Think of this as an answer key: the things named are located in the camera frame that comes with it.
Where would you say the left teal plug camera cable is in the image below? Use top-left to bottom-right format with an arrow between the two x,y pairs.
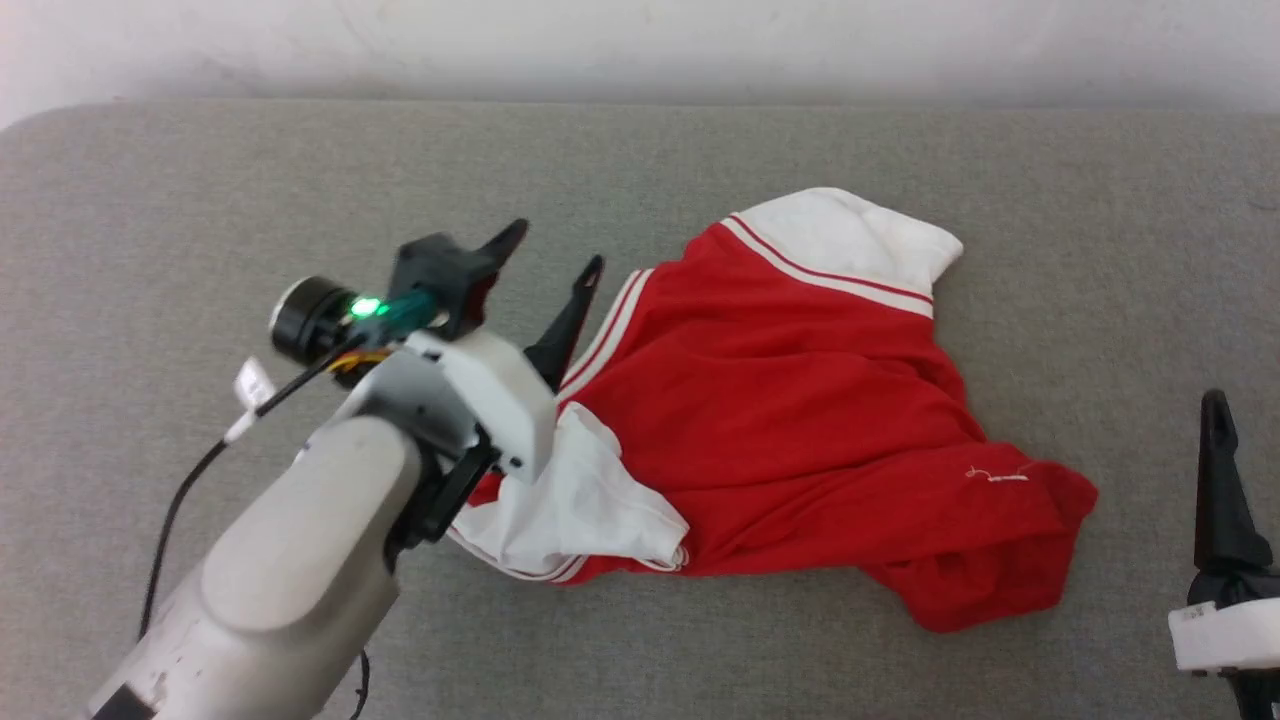
138,290 -> 441,641

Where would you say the red white jersey shirt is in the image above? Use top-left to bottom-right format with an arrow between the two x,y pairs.
447,187 -> 1099,633

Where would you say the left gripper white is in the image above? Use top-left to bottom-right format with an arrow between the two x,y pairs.
403,218 -> 606,483

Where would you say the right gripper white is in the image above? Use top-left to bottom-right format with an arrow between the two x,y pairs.
1167,389 -> 1280,674

